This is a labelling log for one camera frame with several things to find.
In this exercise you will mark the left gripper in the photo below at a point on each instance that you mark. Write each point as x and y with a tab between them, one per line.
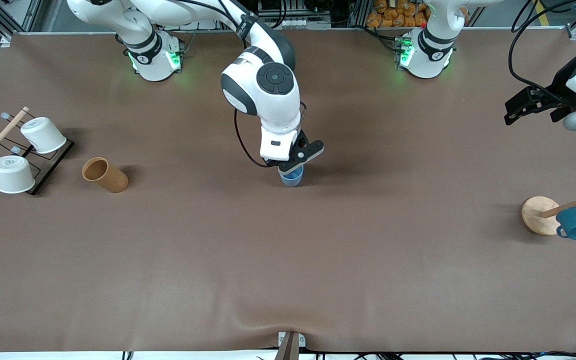
561	84

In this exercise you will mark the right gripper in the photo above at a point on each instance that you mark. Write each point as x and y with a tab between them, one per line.
271	162

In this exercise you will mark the blue cup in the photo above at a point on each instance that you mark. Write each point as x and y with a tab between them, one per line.
292	180

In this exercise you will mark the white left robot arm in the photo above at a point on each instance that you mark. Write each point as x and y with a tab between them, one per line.
425	60

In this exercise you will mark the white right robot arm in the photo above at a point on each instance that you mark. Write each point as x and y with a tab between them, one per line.
273	80

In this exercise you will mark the white paper cup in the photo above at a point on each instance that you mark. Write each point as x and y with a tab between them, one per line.
45	136
13	175

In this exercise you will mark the brown table mat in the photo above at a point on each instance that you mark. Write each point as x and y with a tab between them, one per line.
288	260

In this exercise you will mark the wooden mug tree stand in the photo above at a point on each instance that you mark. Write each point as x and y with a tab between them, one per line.
538	215

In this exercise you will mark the orange snack bag pile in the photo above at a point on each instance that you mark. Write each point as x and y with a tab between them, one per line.
398	14

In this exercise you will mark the brown wooden cylinder holder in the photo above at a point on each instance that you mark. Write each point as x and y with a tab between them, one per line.
113	181

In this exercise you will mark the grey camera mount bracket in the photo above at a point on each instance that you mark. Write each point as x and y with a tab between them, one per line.
290	346

